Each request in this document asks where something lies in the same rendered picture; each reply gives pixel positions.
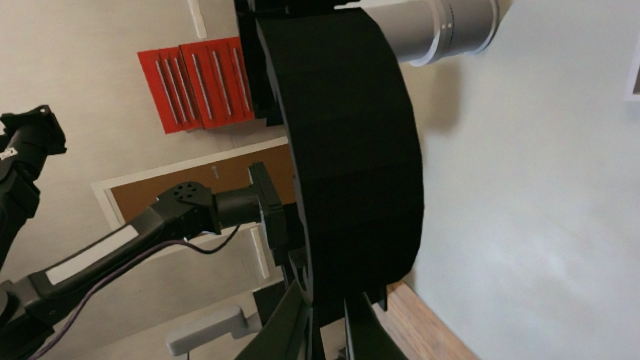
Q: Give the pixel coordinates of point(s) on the white hollow tube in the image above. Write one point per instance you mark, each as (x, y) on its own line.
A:
(415, 30)

